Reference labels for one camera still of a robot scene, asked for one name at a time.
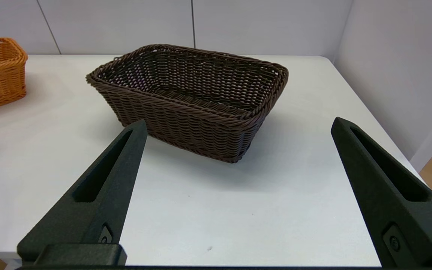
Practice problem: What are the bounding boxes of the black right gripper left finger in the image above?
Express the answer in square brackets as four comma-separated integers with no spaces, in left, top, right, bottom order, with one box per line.
[16,119,149,263]

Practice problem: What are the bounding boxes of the dark brown woven basket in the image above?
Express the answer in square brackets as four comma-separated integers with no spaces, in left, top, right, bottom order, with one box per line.
[85,44,289,164]

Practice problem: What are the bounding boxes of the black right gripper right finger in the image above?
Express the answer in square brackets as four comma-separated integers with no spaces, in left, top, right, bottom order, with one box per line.
[331,117,432,267]

